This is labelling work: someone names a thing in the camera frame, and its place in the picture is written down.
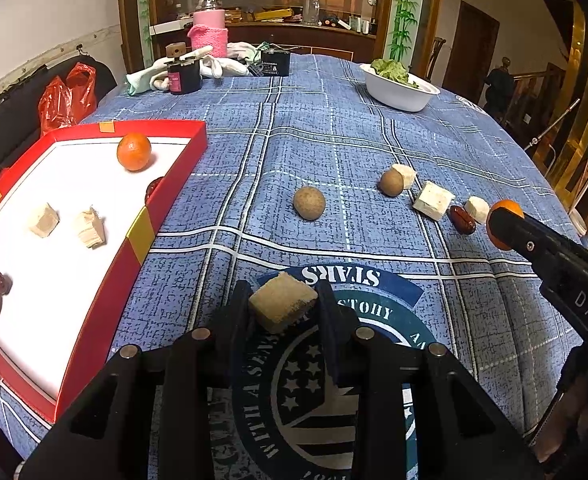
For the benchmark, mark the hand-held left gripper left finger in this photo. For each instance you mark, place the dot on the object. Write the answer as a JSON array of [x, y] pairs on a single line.
[[236, 320]]

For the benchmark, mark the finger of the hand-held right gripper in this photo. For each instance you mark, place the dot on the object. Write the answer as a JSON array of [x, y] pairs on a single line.
[[524, 240]]

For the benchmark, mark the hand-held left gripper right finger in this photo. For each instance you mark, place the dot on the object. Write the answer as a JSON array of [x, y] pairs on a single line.
[[336, 350]]

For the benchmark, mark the orange mandarin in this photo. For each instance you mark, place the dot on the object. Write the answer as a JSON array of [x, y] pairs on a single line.
[[508, 206], [134, 151]]

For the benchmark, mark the pale sugarcane chunk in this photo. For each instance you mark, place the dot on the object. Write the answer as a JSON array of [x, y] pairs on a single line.
[[476, 208], [432, 201], [44, 220], [90, 230], [282, 302], [408, 175]]

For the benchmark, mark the red box tray white inside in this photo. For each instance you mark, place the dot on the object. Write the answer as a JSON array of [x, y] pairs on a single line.
[[49, 270]]

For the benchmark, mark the person's right hand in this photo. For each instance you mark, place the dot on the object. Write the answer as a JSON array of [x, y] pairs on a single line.
[[554, 435]]

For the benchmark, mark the metal pole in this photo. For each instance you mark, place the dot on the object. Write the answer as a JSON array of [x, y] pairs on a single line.
[[554, 122]]

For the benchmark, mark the white bowl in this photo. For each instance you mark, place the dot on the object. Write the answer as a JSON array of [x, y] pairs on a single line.
[[399, 94]]

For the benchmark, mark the dark wooden chair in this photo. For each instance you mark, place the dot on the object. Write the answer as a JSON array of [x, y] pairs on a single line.
[[436, 60]]

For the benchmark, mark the brown wooden door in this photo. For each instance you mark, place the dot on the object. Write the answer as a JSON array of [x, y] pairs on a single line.
[[469, 45]]

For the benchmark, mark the blue plaid printed tablecloth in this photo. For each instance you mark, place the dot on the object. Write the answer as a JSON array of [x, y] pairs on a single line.
[[324, 135]]

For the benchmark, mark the green leafy vegetable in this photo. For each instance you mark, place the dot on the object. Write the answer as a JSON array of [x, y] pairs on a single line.
[[391, 70]]

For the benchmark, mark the black jar red label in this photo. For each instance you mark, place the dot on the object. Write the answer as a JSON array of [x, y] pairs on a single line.
[[184, 77]]

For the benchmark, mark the pale green cloth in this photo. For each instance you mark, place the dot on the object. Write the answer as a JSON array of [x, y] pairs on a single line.
[[141, 81]]

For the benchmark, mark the white gloves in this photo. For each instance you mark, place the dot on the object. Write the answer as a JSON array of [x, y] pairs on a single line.
[[224, 62]]

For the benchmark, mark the black battery box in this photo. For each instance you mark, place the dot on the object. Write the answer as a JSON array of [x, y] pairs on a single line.
[[275, 62]]

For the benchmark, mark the wooden spool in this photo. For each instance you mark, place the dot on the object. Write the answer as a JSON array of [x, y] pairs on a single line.
[[175, 50]]

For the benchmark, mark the red plastic bag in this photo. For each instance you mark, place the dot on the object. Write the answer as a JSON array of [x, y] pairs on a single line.
[[64, 102]]

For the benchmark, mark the pink knit-sleeved bottle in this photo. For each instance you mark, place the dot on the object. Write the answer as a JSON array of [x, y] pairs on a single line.
[[209, 32]]

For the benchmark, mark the wooden glass cabinet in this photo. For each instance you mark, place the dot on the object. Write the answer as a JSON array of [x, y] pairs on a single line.
[[274, 30]]

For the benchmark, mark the black sofa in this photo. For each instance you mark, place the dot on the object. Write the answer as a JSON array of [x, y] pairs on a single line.
[[4, 130]]

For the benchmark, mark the glass jug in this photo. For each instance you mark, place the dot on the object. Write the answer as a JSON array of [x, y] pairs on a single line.
[[310, 11]]

